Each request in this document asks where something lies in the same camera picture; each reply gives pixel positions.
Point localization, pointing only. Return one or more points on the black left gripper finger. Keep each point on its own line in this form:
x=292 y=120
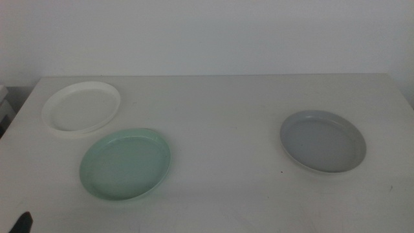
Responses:
x=22 y=224

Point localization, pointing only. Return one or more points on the mint green shallow bowl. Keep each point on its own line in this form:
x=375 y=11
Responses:
x=124 y=165

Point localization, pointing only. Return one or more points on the white shallow bowl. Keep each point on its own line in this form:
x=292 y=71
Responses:
x=81 y=110

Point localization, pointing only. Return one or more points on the grey shallow bowl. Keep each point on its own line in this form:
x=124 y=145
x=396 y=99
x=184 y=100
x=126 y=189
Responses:
x=323 y=142

